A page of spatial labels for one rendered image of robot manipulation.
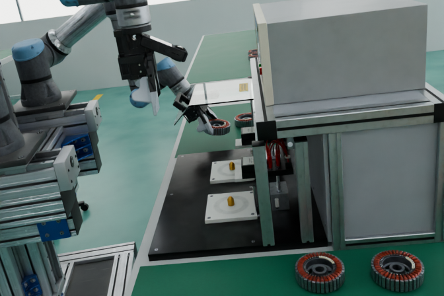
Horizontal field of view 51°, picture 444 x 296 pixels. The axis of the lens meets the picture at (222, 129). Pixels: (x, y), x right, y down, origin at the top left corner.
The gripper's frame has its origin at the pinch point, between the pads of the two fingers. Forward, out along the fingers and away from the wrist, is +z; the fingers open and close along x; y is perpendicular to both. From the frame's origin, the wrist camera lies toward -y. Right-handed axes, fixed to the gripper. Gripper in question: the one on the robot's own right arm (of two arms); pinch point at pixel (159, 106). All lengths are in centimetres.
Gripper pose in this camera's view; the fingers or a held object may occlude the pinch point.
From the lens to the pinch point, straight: 114.7
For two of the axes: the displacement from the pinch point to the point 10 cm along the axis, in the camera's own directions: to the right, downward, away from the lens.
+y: -9.9, 1.5, -0.5
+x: 1.0, 3.4, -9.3
